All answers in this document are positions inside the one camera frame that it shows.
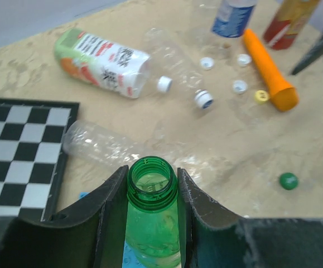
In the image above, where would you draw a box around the clear bottle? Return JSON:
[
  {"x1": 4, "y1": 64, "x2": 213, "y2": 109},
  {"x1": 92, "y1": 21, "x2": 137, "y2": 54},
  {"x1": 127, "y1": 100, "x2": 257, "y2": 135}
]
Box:
[
  {"x1": 62, "y1": 120, "x2": 232, "y2": 184},
  {"x1": 143, "y1": 28, "x2": 214, "y2": 109}
]

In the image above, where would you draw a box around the juice bottle with white label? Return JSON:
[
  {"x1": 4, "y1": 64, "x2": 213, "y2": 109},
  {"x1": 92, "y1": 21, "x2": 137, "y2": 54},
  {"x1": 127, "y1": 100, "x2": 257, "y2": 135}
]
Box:
[{"x1": 54, "y1": 28, "x2": 172, "y2": 99}]

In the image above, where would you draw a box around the blue label water bottle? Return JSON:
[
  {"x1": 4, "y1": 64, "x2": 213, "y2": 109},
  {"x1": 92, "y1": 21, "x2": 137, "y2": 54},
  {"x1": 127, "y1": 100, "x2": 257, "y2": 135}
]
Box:
[{"x1": 211, "y1": 0, "x2": 258, "y2": 38}]

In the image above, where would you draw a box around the green plastic bottle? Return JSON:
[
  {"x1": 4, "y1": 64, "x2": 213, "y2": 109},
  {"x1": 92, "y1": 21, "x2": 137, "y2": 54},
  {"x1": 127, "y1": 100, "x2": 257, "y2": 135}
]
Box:
[{"x1": 125, "y1": 156, "x2": 181, "y2": 267}]

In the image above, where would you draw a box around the blue studded baseplate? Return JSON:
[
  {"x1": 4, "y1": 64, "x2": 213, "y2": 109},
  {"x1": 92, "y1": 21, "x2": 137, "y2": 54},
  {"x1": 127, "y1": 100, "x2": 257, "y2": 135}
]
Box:
[{"x1": 79, "y1": 191, "x2": 156, "y2": 268}]

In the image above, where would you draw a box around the black white chessboard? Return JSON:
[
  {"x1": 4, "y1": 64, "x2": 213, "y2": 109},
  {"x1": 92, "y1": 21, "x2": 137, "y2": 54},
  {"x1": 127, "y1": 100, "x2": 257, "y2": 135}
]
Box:
[{"x1": 0, "y1": 98, "x2": 79, "y2": 221}]

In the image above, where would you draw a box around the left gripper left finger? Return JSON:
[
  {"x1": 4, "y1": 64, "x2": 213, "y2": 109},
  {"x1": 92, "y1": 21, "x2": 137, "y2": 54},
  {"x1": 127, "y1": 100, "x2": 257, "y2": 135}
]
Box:
[{"x1": 0, "y1": 166, "x2": 129, "y2": 267}]

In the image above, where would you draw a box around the orange plastic carrot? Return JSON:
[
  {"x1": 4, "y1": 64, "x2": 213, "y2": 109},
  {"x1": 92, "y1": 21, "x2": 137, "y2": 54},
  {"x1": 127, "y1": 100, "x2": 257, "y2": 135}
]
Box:
[{"x1": 243, "y1": 28, "x2": 299, "y2": 112}]

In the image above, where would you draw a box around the orange tea bottle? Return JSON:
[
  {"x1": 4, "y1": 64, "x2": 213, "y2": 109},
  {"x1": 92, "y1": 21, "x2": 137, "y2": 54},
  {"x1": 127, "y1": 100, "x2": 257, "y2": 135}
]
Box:
[{"x1": 263, "y1": 0, "x2": 320, "y2": 50}]

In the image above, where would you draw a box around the green bottle cap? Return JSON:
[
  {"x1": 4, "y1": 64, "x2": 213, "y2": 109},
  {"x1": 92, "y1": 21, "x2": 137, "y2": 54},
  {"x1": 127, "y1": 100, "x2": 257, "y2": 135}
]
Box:
[{"x1": 279, "y1": 173, "x2": 299, "y2": 190}]

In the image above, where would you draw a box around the white loose bottle cap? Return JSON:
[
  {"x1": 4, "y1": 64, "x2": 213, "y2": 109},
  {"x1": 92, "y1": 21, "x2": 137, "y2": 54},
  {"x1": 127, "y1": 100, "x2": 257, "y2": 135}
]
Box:
[{"x1": 200, "y1": 57, "x2": 214, "y2": 70}]

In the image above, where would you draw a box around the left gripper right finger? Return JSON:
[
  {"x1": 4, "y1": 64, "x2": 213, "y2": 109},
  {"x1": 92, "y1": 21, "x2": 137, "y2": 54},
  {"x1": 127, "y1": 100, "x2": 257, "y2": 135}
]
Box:
[{"x1": 177, "y1": 168, "x2": 323, "y2": 267}]

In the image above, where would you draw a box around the yellow bottle cap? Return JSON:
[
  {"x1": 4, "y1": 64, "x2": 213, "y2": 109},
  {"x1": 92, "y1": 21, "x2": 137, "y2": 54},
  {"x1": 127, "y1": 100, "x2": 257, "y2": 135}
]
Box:
[{"x1": 254, "y1": 90, "x2": 270, "y2": 104}]

